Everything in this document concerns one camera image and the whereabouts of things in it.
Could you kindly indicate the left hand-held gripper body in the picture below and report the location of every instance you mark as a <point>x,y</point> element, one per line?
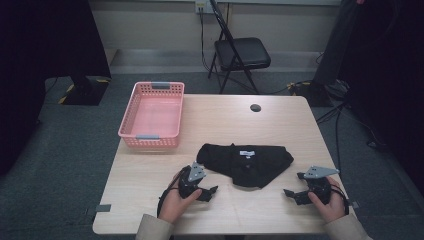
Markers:
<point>195,173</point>

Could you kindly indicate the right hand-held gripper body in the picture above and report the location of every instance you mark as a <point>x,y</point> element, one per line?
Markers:
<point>318,186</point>

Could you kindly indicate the black printed t-shirt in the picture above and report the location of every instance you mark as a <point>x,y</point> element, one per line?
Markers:
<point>253,166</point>

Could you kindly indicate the person's right hand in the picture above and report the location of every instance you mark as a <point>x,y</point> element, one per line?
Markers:
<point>333,208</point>

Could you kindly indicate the person's left hand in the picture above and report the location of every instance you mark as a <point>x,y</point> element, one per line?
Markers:
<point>171,203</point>

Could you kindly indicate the grey tape piece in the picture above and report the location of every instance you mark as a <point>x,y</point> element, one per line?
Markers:
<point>103,208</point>
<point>354,204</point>

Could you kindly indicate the pink plastic basket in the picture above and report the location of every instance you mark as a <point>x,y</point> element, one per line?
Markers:
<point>156,116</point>

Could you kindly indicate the black stand base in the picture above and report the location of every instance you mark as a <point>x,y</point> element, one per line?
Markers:
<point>86,93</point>
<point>311,93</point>

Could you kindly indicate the black curtain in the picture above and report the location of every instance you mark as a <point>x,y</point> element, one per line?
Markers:
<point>390,83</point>
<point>40,66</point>

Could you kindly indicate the black folding chair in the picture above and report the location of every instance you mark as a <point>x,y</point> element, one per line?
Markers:
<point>241,53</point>

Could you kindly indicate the wall power outlet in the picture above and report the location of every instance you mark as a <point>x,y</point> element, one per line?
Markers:
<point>201,5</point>

